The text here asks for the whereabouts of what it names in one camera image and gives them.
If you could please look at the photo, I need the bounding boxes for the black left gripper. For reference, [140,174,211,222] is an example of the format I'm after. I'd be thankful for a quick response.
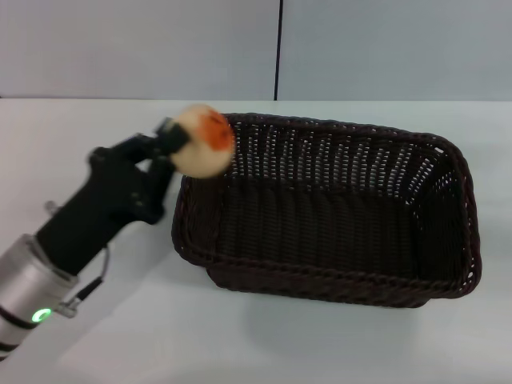
[34,117,194,277]

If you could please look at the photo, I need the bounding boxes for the peach with orange blush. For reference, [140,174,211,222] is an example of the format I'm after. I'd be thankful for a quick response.
[169,102,235,179]

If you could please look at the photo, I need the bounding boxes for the dark brown woven basket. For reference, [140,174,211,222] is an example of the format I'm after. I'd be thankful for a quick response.
[170,112,483,310]

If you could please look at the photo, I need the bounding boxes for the grey wrist cable with plug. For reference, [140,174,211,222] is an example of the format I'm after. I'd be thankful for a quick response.
[55,246,111,318]

